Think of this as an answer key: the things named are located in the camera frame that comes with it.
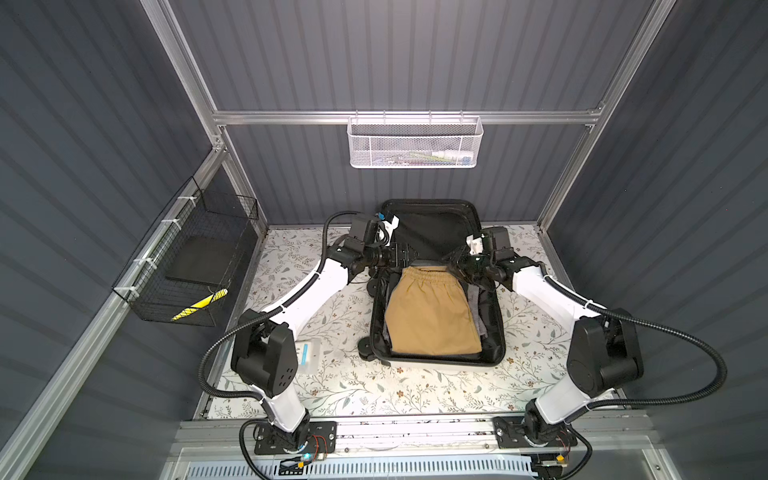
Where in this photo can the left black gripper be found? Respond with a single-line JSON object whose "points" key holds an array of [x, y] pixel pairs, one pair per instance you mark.
{"points": [[393, 253]]}

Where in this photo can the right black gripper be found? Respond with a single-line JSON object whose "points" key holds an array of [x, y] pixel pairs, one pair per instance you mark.
{"points": [[458, 261]]}

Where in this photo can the black hard-shell suitcase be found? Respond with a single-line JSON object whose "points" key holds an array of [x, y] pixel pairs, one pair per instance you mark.
{"points": [[433, 229]]}

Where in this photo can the tan shorts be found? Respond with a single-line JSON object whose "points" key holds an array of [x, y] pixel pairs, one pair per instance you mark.
{"points": [[428, 314]]}

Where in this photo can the white toiletry pouch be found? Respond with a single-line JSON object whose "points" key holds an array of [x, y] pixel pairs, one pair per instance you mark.
{"points": [[309, 355]]}

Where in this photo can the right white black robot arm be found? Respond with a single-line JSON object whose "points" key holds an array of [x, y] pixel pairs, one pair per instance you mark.
{"points": [[603, 353]]}

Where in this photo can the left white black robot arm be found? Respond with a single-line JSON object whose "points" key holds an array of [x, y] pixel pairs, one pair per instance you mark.
{"points": [[264, 354]]}

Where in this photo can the floral table cloth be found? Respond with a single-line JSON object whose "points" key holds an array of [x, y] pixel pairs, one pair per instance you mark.
{"points": [[346, 385]]}

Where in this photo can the yellow black striped item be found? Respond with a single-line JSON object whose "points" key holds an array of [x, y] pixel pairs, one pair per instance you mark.
{"points": [[202, 304]]}

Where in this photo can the white perforated vent panel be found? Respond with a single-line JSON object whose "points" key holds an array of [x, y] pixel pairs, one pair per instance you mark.
{"points": [[407, 467]]}

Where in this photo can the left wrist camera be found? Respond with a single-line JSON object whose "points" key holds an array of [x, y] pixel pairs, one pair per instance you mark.
{"points": [[372, 228]]}

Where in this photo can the white wire mesh basket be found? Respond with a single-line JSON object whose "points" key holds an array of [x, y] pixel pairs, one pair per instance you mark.
{"points": [[414, 141]]}

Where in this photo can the black wire mesh basket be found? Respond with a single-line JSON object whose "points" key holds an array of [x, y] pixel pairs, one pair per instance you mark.
{"points": [[204, 244]]}

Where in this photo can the aluminium mounting rail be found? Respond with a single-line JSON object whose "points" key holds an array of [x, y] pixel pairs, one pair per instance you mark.
{"points": [[405, 435]]}

